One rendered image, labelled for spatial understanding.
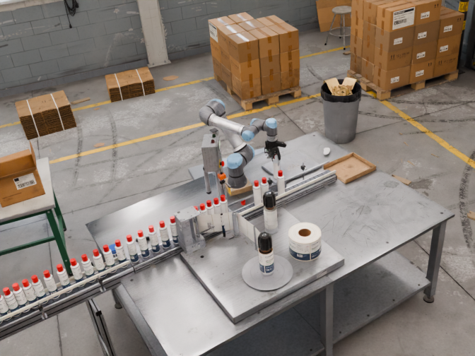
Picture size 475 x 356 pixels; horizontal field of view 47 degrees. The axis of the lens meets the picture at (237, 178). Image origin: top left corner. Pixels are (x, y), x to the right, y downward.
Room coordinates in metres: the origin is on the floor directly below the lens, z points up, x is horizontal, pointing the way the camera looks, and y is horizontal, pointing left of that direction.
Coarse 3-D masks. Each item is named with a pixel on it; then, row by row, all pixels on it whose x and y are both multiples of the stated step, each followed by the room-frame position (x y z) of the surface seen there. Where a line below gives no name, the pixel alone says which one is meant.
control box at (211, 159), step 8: (208, 136) 3.08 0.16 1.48; (216, 136) 3.06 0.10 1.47; (208, 144) 2.98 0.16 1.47; (216, 144) 2.98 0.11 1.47; (208, 152) 2.94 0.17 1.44; (216, 152) 2.94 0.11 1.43; (208, 160) 2.95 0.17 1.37; (216, 160) 2.94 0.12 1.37; (208, 168) 2.95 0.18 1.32; (216, 168) 2.94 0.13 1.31
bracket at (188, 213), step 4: (188, 208) 2.77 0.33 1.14; (192, 208) 2.76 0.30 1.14; (180, 212) 2.74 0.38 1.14; (184, 212) 2.74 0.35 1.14; (188, 212) 2.73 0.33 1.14; (192, 212) 2.73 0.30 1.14; (196, 212) 2.72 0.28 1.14; (176, 216) 2.70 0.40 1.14; (180, 216) 2.70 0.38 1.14; (184, 216) 2.69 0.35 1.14; (188, 216) 2.69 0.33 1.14; (192, 216) 2.68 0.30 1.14; (196, 216) 2.69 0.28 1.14; (180, 220) 2.65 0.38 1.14; (184, 220) 2.65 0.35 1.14
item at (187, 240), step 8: (176, 224) 2.72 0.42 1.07; (184, 224) 2.65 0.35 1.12; (192, 224) 2.68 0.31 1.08; (184, 232) 2.64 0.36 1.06; (192, 232) 2.70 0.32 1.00; (184, 240) 2.64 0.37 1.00; (192, 240) 2.66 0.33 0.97; (200, 240) 2.69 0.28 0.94; (184, 248) 2.66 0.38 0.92; (192, 248) 2.66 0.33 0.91
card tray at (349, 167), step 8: (352, 152) 3.65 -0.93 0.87; (336, 160) 3.58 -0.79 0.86; (344, 160) 3.60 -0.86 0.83; (352, 160) 3.59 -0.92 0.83; (360, 160) 3.57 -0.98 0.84; (328, 168) 3.51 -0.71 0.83; (336, 168) 3.50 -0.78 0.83; (344, 168) 3.49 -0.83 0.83; (352, 168) 3.48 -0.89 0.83; (360, 168) 3.47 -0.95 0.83; (368, 168) 3.45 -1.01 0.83; (344, 176) 3.38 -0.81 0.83; (352, 176) 3.32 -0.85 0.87; (360, 176) 3.36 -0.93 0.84
